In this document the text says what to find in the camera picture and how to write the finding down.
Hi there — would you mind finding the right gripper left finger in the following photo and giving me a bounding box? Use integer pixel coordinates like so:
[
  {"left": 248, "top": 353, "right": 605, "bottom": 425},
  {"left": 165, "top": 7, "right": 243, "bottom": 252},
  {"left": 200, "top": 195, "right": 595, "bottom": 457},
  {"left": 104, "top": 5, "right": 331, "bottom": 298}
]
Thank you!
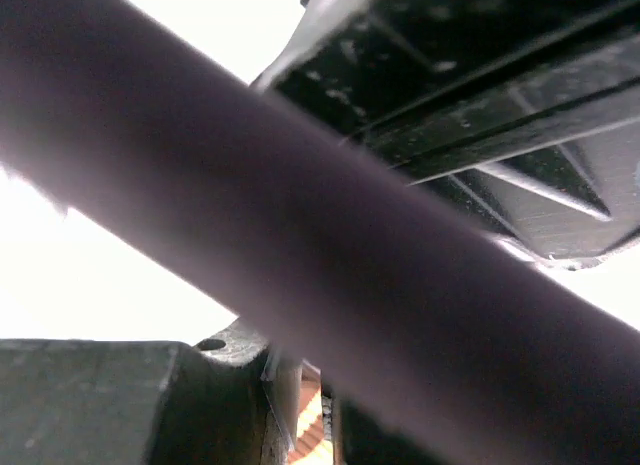
[{"left": 1, "top": 322, "right": 300, "bottom": 464}]

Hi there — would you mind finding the brown striped sock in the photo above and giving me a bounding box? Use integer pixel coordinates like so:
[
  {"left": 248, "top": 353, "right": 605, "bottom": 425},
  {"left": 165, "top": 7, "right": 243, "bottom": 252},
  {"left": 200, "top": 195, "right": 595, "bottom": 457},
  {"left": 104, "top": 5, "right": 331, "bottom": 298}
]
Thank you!
[{"left": 287, "top": 362, "right": 334, "bottom": 465}]

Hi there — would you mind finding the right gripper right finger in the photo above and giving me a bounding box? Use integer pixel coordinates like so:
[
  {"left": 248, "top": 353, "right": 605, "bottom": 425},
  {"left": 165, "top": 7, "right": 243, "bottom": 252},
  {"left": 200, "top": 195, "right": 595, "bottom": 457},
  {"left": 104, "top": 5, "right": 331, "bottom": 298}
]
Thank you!
[{"left": 254, "top": 0, "right": 639, "bottom": 269}]

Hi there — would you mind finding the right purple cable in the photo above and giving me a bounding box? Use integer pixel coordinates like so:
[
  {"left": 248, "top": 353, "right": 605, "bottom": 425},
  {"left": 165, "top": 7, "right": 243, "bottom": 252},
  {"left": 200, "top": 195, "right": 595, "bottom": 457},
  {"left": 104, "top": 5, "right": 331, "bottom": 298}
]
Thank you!
[{"left": 0, "top": 0, "right": 640, "bottom": 465}]

